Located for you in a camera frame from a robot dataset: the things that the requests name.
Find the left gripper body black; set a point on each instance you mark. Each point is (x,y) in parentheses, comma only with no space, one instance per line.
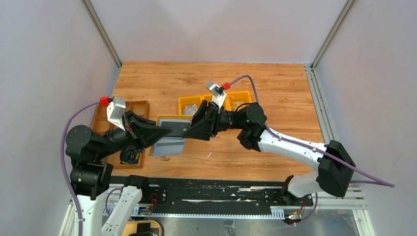
(133,129)

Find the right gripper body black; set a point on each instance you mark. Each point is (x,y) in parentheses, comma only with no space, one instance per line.
(213,119)

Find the yellow leather card holder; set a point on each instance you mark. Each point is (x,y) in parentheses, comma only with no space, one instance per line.
(173,143)

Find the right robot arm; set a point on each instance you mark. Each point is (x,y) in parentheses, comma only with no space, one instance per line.
(329,162)

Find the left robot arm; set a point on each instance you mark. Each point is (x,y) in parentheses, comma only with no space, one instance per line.
(90,176)

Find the cards in yellow bin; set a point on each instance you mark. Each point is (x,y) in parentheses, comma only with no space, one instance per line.
(190,110)

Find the yellow plastic bin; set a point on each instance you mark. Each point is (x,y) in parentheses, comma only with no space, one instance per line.
(233,100)

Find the wooden compartment tray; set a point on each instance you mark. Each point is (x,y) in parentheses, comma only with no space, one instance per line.
(101,125)

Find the yellow tray with phone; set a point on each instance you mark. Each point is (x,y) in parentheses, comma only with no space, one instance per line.
(143,228)

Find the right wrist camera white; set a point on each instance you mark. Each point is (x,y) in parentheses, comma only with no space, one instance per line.
(218,94)

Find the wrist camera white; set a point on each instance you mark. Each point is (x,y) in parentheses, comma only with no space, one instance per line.
(218,94)
(115,111)

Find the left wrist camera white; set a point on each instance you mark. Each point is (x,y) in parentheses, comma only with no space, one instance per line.
(115,111)

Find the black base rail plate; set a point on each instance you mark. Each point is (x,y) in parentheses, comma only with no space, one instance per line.
(187,196)

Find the aluminium frame rails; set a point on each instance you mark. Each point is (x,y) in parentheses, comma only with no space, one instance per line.
(291,216)

